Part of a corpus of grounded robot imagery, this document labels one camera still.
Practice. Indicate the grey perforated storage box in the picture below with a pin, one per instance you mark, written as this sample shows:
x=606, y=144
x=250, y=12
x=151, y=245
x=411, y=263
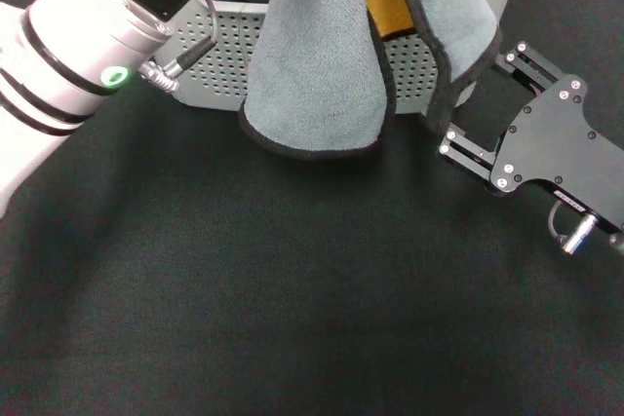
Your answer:
x=219, y=75

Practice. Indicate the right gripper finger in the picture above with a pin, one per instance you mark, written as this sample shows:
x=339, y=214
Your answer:
x=470, y=153
x=531, y=67

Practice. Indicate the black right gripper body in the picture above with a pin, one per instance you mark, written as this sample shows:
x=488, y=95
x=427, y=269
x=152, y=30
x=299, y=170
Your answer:
x=551, y=143

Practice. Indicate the grey and yellow towel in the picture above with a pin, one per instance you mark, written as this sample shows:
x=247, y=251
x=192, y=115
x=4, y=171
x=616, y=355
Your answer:
x=312, y=70

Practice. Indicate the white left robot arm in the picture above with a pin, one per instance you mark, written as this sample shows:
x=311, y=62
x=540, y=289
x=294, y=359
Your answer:
x=63, y=46

